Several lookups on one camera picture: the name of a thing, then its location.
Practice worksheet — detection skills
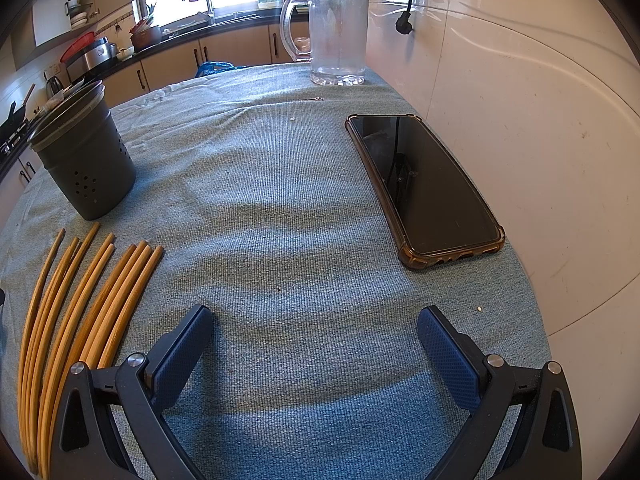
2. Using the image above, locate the wooden chopstick five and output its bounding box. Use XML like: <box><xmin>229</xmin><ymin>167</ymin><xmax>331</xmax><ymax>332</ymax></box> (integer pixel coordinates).
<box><xmin>39</xmin><ymin>242</ymin><xmax>117</xmax><ymax>480</ymax></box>

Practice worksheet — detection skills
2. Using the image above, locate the silver rice cooker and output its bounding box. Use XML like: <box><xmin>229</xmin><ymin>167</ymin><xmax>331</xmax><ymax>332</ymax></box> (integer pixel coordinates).
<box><xmin>63</xmin><ymin>37</ymin><xmax>117</xmax><ymax>84</ymax></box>

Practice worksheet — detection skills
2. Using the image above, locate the wooden chopstick two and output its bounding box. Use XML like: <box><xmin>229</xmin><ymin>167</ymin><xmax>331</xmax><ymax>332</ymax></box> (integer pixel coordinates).
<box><xmin>21</xmin><ymin>237</ymin><xmax>78</xmax><ymax>469</ymax></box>

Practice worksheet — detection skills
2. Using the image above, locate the clear glass mug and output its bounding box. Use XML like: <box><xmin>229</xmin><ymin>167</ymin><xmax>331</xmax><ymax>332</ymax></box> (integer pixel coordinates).
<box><xmin>280</xmin><ymin>0</ymin><xmax>369</xmax><ymax>86</ymax></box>

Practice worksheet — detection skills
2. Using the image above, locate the wooden chopstick six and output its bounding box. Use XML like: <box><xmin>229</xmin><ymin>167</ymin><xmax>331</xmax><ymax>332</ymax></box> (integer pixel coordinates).
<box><xmin>54</xmin><ymin>242</ymin><xmax>138</xmax><ymax>411</ymax></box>

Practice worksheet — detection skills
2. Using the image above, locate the wooden chopstick eight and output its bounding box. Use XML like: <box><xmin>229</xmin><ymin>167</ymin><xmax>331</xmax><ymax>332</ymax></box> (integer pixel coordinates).
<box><xmin>98</xmin><ymin>246</ymin><xmax>164</xmax><ymax>368</ymax></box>

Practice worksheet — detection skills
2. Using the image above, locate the black power cable plug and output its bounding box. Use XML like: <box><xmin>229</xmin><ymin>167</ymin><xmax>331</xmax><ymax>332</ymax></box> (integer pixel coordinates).
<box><xmin>395</xmin><ymin>0</ymin><xmax>413</xmax><ymax>36</ymax></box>

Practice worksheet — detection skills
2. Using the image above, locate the grey-blue table cloth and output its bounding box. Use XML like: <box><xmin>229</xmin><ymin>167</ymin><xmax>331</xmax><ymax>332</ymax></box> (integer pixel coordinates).
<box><xmin>0</xmin><ymin>62</ymin><xmax>554</xmax><ymax>480</ymax></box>

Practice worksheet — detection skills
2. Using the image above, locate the wooden chopstick three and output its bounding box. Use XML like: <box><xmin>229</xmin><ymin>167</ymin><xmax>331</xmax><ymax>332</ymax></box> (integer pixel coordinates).
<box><xmin>29</xmin><ymin>222</ymin><xmax>100</xmax><ymax>474</ymax></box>

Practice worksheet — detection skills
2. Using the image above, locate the wooden chopstick one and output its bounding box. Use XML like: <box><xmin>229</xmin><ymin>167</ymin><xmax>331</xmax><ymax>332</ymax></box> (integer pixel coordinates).
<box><xmin>17</xmin><ymin>229</ymin><xmax>65</xmax><ymax>445</ymax></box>

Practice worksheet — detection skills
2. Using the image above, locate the black smartphone brown case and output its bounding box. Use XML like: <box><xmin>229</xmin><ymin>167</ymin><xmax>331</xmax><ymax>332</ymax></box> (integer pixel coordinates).
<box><xmin>345</xmin><ymin>114</ymin><xmax>506</xmax><ymax>271</ymax></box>

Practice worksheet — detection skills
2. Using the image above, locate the wooden chopstick four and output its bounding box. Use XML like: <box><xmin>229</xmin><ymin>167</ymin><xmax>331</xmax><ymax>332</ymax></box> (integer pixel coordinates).
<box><xmin>34</xmin><ymin>232</ymin><xmax>116</xmax><ymax>478</ymax></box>

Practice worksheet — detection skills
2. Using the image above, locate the dark grey utensil holder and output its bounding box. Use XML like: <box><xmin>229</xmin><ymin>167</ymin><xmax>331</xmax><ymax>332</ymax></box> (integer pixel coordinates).
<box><xmin>29</xmin><ymin>80</ymin><xmax>136</xmax><ymax>220</ymax></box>

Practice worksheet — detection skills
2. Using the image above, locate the blue plastic bag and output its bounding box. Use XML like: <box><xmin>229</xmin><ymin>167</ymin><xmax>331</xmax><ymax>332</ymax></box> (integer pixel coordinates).
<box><xmin>195</xmin><ymin>61</ymin><xmax>246</xmax><ymax>78</ymax></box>

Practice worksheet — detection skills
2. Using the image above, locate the wooden chopstick seven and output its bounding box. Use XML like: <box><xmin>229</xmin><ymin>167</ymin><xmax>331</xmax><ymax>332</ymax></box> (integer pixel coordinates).
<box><xmin>79</xmin><ymin>240</ymin><xmax>152</xmax><ymax>368</ymax></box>

